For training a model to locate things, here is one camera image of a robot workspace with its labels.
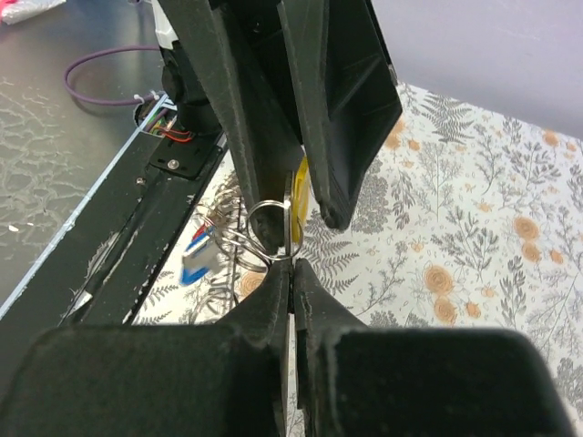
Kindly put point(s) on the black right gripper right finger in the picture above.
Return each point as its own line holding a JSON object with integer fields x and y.
{"x": 353, "y": 380}

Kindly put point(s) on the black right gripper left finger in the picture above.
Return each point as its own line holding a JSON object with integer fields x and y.
{"x": 226, "y": 378}

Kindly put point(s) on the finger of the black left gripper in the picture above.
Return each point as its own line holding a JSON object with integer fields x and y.
{"x": 263, "y": 146}
{"x": 345, "y": 91}

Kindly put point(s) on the blue tagged key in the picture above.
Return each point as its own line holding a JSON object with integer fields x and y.
{"x": 199, "y": 258}

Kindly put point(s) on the white disc with keyrings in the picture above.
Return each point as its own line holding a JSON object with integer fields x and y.
{"x": 243, "y": 260}

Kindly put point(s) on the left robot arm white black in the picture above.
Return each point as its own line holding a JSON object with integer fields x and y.
{"x": 284, "y": 81}

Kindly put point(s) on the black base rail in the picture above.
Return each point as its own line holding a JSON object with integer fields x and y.
{"x": 99, "y": 268}

